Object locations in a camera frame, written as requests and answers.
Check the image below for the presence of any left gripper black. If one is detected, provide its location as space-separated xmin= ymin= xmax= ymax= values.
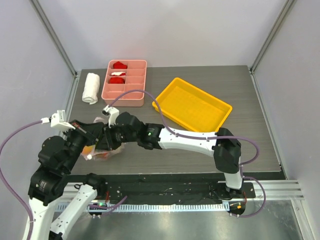
xmin=63 ymin=118 xmax=105 ymax=171

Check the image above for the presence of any clear zip top bag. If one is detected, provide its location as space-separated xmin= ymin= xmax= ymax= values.
xmin=81 ymin=116 xmax=126 ymax=161

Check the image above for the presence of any fake mango orange green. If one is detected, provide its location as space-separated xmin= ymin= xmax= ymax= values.
xmin=81 ymin=145 xmax=95 ymax=156

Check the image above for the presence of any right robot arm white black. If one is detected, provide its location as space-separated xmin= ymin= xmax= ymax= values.
xmin=96 ymin=107 xmax=244 ymax=198

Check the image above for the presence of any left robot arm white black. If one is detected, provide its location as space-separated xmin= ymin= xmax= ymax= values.
xmin=26 ymin=120 xmax=107 ymax=240

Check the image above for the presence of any red fake food lower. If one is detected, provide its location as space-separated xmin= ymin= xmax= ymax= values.
xmin=108 ymin=76 xmax=126 ymax=84

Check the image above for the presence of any white red fake food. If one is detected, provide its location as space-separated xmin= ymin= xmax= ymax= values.
xmin=110 ymin=71 xmax=126 ymax=77

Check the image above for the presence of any red fake food top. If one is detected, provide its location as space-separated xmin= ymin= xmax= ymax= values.
xmin=113 ymin=61 xmax=128 ymax=70

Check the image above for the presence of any rolled white towel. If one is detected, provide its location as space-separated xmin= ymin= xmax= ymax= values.
xmin=81 ymin=72 xmax=100 ymax=105

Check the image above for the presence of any pink divided organizer tray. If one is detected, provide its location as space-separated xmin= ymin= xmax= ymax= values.
xmin=101 ymin=59 xmax=147 ymax=107

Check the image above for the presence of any yellow plastic tray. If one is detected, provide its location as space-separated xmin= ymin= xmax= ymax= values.
xmin=152 ymin=77 xmax=233 ymax=132

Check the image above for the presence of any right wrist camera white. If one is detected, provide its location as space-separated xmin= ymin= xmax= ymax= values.
xmin=102 ymin=105 xmax=120 ymax=128

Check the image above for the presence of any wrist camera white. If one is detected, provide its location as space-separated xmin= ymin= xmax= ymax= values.
xmin=102 ymin=105 xmax=120 ymax=128
xmin=41 ymin=110 xmax=76 ymax=132

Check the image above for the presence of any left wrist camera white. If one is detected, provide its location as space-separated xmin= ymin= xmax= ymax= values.
xmin=41 ymin=110 xmax=76 ymax=132

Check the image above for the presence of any white slotted cable duct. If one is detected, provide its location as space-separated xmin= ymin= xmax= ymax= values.
xmin=55 ymin=202 xmax=230 ymax=213

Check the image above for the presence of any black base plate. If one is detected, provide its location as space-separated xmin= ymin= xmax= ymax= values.
xmin=97 ymin=173 xmax=256 ymax=205

